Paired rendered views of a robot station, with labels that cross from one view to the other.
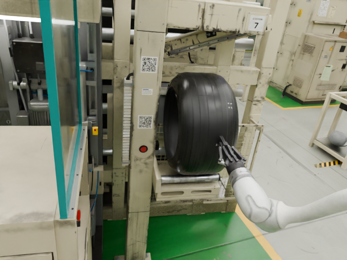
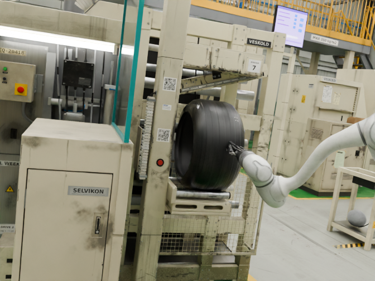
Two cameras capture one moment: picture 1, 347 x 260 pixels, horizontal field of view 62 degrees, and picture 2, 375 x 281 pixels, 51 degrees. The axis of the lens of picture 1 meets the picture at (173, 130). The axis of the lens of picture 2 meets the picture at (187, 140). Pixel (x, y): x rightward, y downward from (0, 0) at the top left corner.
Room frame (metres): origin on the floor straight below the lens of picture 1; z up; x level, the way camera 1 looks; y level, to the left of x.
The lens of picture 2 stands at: (-0.91, 0.09, 1.51)
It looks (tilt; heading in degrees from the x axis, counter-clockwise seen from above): 8 degrees down; 358
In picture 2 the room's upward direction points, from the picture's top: 7 degrees clockwise
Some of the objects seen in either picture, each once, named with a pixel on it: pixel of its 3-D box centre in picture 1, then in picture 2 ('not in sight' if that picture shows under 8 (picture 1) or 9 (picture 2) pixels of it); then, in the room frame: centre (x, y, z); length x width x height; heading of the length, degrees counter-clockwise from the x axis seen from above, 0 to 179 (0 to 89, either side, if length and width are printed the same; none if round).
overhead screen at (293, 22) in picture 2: not in sight; (289, 27); (5.19, -1.45, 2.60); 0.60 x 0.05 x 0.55; 114
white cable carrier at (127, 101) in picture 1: (127, 124); (147, 137); (1.31, 0.24, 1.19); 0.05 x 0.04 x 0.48; 15
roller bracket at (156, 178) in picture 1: (153, 164); (166, 185); (1.40, 0.09, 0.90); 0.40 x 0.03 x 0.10; 15
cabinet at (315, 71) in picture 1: (319, 69); (332, 157); (5.71, -2.69, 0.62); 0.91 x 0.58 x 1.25; 114
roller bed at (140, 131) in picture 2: not in sight; (151, 149); (1.76, 0.23, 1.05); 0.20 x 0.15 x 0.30; 105
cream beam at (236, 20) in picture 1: (209, 15); (215, 60); (1.77, -0.13, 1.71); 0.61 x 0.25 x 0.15; 105
